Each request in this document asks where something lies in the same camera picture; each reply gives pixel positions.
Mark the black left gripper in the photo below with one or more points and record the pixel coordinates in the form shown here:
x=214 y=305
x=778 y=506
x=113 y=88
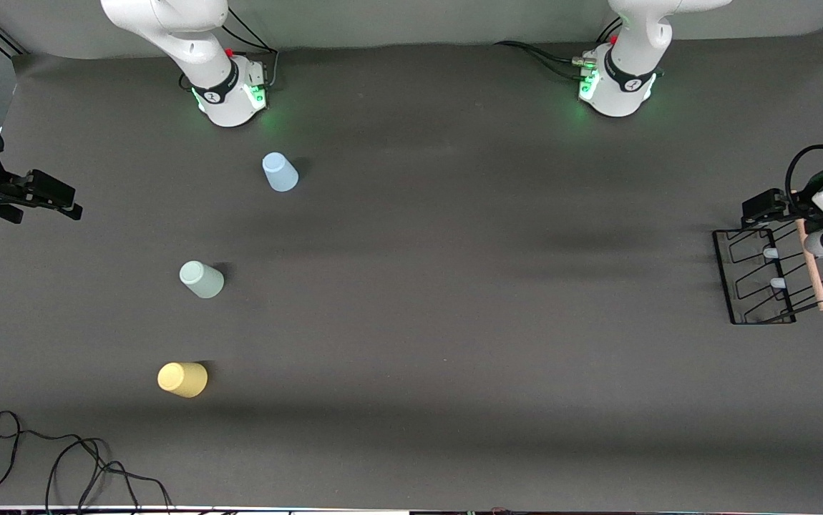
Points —
x=792 y=202

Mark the pale green plastic cup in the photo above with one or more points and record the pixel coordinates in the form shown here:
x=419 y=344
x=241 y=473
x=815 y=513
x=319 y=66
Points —
x=202 y=280

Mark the yellow plastic cup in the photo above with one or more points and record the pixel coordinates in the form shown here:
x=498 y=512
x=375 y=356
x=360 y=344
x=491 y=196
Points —
x=182 y=380

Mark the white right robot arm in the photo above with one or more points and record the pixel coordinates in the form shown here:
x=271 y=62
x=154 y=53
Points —
x=190 y=36

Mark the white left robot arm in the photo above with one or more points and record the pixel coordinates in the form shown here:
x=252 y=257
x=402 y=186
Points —
x=630 y=79

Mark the light blue plastic cup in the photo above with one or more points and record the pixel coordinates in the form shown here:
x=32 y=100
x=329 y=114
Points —
x=280 y=173

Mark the dark grey table cover sheet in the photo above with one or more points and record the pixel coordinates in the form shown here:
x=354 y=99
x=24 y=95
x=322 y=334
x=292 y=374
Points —
x=454 y=393

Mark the aluminium frame profile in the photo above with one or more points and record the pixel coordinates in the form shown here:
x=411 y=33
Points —
x=11 y=43

